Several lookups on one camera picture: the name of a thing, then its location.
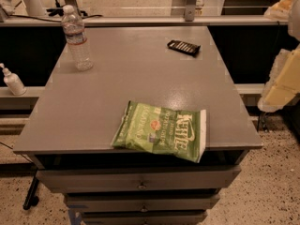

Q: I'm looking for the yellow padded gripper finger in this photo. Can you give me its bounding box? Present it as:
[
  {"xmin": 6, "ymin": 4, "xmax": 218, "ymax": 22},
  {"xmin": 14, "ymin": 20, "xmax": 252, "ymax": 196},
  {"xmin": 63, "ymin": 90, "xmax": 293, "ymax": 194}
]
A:
[{"xmin": 258, "ymin": 49, "xmax": 300, "ymax": 113}]

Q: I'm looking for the black rxbar chocolate bar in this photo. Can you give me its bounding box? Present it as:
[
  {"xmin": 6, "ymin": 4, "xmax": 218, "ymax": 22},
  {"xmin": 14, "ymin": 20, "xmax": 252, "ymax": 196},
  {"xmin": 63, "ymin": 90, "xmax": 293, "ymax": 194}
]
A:
[{"xmin": 167, "ymin": 40, "xmax": 201, "ymax": 56}]

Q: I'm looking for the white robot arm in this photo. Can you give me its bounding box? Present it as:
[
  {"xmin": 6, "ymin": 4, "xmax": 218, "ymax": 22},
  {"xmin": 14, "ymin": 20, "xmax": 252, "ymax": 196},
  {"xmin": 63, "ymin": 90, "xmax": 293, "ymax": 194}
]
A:
[{"xmin": 258, "ymin": 0, "xmax": 300, "ymax": 113}]

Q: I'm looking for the clear plastic water bottle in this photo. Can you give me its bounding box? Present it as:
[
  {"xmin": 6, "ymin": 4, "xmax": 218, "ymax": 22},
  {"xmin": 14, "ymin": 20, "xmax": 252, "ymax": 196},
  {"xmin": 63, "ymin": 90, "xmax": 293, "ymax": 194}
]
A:
[{"xmin": 61, "ymin": 5, "xmax": 93, "ymax": 71}]

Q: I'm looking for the white pump dispenser bottle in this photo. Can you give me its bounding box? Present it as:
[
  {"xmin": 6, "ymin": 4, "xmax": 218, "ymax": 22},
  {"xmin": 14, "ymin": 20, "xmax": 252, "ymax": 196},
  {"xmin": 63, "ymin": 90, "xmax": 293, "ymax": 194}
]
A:
[{"xmin": 0, "ymin": 63, "xmax": 26, "ymax": 96}]

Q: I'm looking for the green kettle chips bag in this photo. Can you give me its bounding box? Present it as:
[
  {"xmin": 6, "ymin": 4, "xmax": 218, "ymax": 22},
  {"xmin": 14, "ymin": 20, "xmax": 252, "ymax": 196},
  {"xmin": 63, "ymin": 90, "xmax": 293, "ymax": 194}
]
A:
[{"xmin": 112, "ymin": 101, "xmax": 207, "ymax": 163}]

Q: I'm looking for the grey drawer cabinet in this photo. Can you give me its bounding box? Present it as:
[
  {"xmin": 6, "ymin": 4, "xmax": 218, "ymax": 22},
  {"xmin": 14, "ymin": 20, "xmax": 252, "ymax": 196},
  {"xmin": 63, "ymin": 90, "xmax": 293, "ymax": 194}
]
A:
[{"xmin": 37, "ymin": 150, "xmax": 242, "ymax": 225}]

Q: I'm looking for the grey metal post bracket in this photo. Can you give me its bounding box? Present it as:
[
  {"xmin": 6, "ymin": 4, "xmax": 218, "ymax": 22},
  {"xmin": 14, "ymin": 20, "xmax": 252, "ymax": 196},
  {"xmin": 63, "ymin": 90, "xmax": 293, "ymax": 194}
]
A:
[{"xmin": 185, "ymin": 0, "xmax": 197, "ymax": 22}]

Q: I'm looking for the black cable on shelf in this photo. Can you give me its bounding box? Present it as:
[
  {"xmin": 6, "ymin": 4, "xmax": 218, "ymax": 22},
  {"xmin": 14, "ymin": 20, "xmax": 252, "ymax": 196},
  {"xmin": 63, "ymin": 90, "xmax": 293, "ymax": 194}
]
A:
[{"xmin": 12, "ymin": 13, "xmax": 104, "ymax": 23}]

